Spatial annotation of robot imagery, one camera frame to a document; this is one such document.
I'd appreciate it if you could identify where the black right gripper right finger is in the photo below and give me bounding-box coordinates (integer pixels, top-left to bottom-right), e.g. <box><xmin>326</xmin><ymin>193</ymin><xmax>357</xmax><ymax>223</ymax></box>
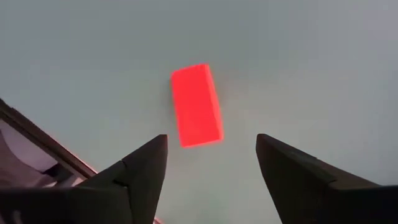
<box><xmin>255</xmin><ymin>133</ymin><xmax>398</xmax><ymax>224</ymax></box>

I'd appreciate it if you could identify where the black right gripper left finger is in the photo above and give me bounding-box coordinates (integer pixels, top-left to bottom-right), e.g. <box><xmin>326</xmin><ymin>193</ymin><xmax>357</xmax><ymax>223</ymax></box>
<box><xmin>76</xmin><ymin>134</ymin><xmax>169</xmax><ymax>224</ymax></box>

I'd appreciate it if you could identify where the black aluminium table frame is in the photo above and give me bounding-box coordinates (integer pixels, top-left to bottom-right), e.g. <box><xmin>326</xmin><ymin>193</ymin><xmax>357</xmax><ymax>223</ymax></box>
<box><xmin>0</xmin><ymin>98</ymin><xmax>99</xmax><ymax>187</ymax></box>

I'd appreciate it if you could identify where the orange rectangular block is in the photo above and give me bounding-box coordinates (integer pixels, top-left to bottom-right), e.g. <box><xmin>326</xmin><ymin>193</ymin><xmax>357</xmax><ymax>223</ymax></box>
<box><xmin>170</xmin><ymin>63</ymin><xmax>224</xmax><ymax>149</ymax></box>

